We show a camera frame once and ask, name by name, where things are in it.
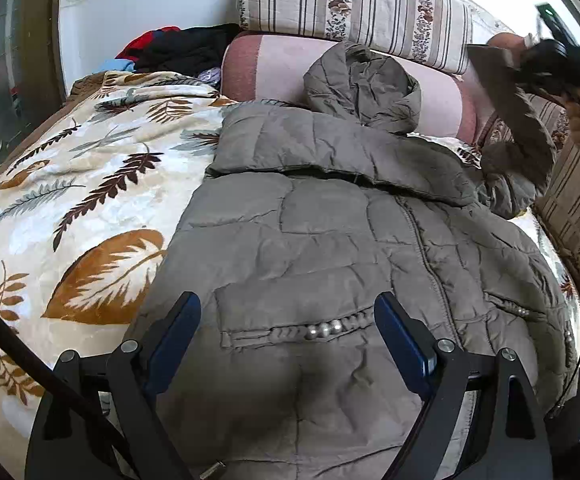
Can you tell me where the leaf print fleece blanket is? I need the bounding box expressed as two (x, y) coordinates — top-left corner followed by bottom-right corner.
(0, 70), (241, 480)

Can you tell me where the red garment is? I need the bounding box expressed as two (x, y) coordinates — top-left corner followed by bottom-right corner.
(115, 26), (181, 61)

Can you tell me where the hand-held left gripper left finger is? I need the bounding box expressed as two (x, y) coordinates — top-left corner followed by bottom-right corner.
(24, 291), (203, 480)

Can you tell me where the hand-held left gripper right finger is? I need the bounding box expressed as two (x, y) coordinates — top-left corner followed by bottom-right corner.
(374, 291), (555, 480)

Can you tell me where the grey-brown puffer jacket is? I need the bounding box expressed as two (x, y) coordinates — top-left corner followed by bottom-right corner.
(120, 40), (578, 480)

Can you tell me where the striped floral quilt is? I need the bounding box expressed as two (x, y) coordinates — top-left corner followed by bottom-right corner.
(534, 95), (580, 311)
(237, 0), (475, 76)

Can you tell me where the person's right hand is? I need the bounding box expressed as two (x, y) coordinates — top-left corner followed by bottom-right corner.
(564, 85), (580, 149)

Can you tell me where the thick black cable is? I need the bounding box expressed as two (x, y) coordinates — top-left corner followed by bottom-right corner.
(0, 282), (138, 480)

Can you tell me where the wooden glass door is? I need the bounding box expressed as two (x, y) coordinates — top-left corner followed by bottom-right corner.
(0, 0), (67, 183)

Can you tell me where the black clothes pile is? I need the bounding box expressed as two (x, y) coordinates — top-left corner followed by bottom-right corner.
(135, 24), (243, 75)

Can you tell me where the light blue cloth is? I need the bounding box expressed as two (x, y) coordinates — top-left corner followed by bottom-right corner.
(99, 57), (137, 74)

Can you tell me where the pink rolled bolster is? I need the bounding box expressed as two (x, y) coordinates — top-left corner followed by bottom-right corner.
(220, 30), (480, 143)

